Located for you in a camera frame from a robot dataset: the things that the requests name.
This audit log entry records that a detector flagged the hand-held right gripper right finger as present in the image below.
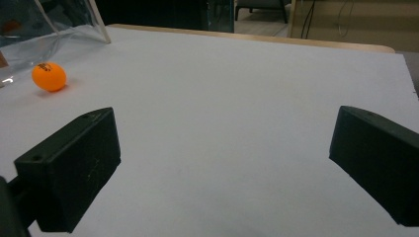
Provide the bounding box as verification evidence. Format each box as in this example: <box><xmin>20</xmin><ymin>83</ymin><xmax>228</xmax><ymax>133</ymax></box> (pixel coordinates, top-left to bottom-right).
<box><xmin>329</xmin><ymin>106</ymin><xmax>419</xmax><ymax>227</ymax></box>

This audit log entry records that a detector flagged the dark chair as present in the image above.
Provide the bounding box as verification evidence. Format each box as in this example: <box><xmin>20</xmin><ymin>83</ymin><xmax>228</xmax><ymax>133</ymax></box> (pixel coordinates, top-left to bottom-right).
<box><xmin>234</xmin><ymin>0</ymin><xmax>292</xmax><ymax>25</ymax></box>

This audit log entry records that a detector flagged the orange table tennis ball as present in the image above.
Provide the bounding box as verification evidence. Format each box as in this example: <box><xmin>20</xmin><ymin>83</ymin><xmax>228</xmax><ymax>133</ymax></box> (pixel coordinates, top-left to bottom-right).
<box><xmin>31</xmin><ymin>62</ymin><xmax>68</xmax><ymax>93</ymax></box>

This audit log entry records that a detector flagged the transparent bag with beige trim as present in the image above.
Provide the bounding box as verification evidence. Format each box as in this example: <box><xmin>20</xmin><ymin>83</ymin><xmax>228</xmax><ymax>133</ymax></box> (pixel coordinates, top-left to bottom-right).
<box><xmin>0</xmin><ymin>0</ymin><xmax>112</xmax><ymax>88</ymax></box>

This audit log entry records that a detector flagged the dark cabinet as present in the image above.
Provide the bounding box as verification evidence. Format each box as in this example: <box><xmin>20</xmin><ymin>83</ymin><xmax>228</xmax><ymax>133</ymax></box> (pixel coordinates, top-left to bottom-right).
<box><xmin>95</xmin><ymin>0</ymin><xmax>235</xmax><ymax>34</ymax></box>

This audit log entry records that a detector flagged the black cable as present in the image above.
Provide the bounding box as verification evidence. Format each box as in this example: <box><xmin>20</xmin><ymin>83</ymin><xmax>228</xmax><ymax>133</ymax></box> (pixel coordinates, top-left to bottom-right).
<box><xmin>299</xmin><ymin>0</ymin><xmax>318</xmax><ymax>40</ymax></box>

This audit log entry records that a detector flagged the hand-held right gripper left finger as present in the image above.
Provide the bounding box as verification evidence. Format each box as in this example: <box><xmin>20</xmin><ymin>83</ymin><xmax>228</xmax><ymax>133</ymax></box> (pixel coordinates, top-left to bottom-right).
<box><xmin>13</xmin><ymin>107</ymin><xmax>122</xmax><ymax>234</ymax></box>

